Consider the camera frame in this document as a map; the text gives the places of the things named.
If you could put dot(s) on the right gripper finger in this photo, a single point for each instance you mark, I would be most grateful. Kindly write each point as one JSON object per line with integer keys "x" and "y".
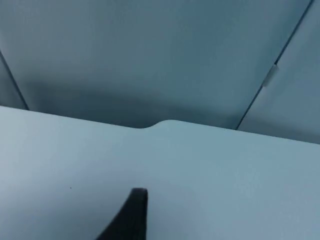
{"x": 132, "y": 217}

